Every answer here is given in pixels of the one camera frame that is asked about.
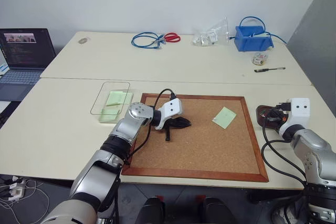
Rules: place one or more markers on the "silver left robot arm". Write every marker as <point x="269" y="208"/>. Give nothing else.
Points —
<point x="131" y="127"/>

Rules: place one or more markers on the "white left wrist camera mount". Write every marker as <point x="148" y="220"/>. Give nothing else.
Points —
<point x="172" y="108"/>

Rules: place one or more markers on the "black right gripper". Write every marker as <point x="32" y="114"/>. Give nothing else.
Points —
<point x="278" y="116"/>

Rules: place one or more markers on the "white power strip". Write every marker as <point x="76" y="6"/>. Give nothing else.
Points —
<point x="16" y="190"/>

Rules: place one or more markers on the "blue plastic storage bin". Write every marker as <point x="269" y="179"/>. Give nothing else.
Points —
<point x="253" y="43"/>

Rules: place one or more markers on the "green sticky note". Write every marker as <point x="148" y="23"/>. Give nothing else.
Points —
<point x="115" y="98"/>
<point x="110" y="115"/>
<point x="224" y="117"/>

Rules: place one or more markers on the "clear bag of white parts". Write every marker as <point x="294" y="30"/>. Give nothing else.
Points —
<point x="207" y="36"/>

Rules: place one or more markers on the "brown oval tray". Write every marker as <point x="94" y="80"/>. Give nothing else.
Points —
<point x="261" y="123"/>

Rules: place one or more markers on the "black pen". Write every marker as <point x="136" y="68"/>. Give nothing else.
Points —
<point x="269" y="69"/>

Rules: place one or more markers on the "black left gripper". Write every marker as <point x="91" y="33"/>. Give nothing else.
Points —
<point x="175" y="123"/>

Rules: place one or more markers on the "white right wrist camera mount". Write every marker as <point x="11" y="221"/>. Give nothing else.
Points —
<point x="299" y="113"/>

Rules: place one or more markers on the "coloured pushpins pile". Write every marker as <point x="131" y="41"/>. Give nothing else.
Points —
<point x="262" y="114"/>

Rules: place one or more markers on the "clear plastic box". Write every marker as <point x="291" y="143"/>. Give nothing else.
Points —
<point x="105" y="98"/>

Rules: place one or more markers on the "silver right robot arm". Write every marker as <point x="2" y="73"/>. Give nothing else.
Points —
<point x="315" y="155"/>

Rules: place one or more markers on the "dark rounded shape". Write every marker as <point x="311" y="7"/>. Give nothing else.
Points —
<point x="218" y="211"/>
<point x="152" y="211"/>

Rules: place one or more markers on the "cork board with wooden frame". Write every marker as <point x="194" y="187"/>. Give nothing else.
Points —
<point x="199" y="153"/>

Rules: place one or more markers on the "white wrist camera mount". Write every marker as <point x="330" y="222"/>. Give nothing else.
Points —
<point x="172" y="108"/>
<point x="299" y="113"/>

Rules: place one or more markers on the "open dark laptop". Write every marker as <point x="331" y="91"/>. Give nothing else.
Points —
<point x="23" y="58"/>

